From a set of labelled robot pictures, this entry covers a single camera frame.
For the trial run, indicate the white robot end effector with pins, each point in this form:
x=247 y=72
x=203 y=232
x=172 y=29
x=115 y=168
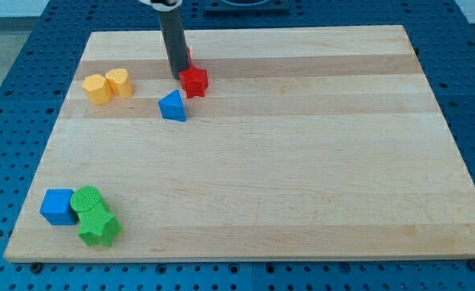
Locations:
x=162 y=3

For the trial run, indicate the blue triangle block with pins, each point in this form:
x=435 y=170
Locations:
x=172 y=108

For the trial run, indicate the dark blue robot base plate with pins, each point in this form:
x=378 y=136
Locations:
x=216 y=6

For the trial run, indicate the yellow hexagon block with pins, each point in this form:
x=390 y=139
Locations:
x=97 y=89

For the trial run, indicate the green circle block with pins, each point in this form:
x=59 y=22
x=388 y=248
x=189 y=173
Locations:
x=87 y=198

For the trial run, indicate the blue cube block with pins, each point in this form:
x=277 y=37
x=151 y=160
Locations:
x=56 y=208

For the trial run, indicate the yellow heart block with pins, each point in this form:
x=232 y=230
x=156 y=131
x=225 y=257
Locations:
x=120 y=82

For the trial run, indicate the green star block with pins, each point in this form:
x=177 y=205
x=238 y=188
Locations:
x=98 y=226

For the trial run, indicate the red circle block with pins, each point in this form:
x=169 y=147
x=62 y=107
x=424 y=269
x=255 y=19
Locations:
x=189 y=56

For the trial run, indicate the red star block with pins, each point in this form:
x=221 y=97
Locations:
x=194 y=81

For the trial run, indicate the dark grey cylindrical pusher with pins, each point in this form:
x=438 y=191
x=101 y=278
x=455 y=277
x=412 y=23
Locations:
x=171 y=25

